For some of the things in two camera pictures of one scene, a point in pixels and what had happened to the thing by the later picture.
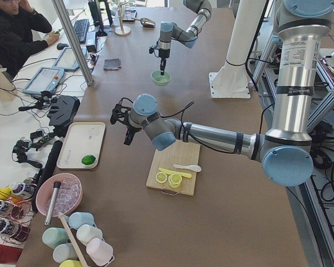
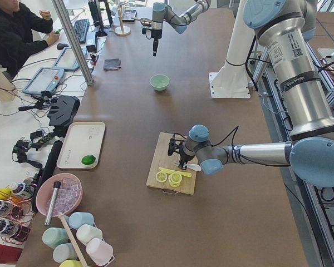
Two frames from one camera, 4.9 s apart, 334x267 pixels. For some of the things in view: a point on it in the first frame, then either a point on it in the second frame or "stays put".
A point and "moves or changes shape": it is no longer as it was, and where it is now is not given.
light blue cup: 77,219 stays put
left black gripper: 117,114 -> 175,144
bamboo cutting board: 180,153 stays put
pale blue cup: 64,251 stays put
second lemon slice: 175,178 stays put
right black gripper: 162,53 -> 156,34
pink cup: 101,252 stays put
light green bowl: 160,80 moves or changes shape
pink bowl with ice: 68,197 stays put
